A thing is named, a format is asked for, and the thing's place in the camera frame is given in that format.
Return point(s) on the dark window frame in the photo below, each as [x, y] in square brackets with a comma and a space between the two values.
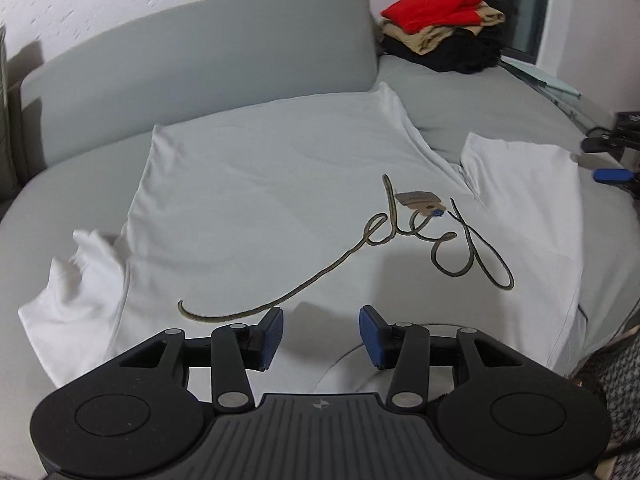
[510, 5]

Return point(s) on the glass side table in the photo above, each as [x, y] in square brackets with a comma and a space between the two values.
[555, 90]

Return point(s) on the red folded garment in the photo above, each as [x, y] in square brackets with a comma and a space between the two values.
[430, 7]

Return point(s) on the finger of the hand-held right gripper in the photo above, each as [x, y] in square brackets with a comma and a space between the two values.
[612, 175]
[600, 143]

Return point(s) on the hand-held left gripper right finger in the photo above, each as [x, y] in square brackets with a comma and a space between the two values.
[369, 335]

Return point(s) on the black folded garment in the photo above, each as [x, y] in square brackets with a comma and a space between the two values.
[460, 55]

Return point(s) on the tan folded garment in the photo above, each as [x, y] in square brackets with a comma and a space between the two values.
[430, 37]

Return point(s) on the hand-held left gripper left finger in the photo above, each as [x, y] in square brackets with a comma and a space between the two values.
[273, 336]

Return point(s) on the white t-shirt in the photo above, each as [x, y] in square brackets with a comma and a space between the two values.
[250, 185]

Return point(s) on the brown paper hang tag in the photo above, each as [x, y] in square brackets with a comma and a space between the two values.
[417, 201]

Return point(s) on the grey sofa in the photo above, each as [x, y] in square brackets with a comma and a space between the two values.
[200, 60]

